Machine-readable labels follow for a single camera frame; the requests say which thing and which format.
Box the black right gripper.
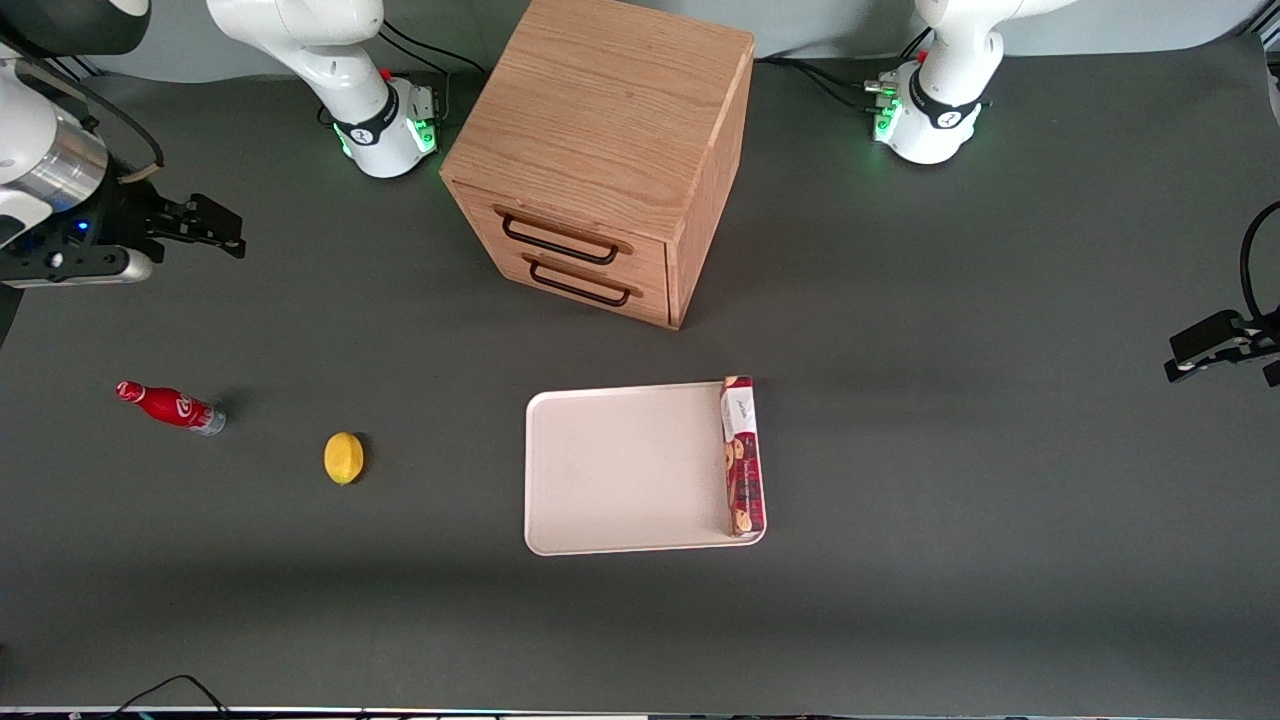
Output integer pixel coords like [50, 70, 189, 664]
[0, 182, 248, 261]

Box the red coke bottle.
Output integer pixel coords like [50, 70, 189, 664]
[115, 380, 228, 438]

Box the white rectangular tray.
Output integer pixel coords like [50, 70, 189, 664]
[524, 380, 768, 557]

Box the yellow lemon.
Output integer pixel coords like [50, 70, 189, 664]
[323, 431, 367, 487]

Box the wooden drawer front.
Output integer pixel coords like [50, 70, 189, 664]
[452, 183, 670, 293]
[482, 250, 670, 327]

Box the wooden drawer cabinet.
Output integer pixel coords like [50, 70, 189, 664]
[440, 0, 757, 332]

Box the red cookie package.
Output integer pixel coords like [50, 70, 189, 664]
[720, 375, 767, 540]

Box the black cable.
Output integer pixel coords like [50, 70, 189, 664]
[378, 20, 493, 127]
[1239, 200, 1280, 323]
[98, 675, 233, 720]
[755, 55, 901, 113]
[0, 40, 167, 187]

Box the black metal drawer handle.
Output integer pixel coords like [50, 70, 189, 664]
[497, 208, 622, 267]
[527, 257, 637, 309]

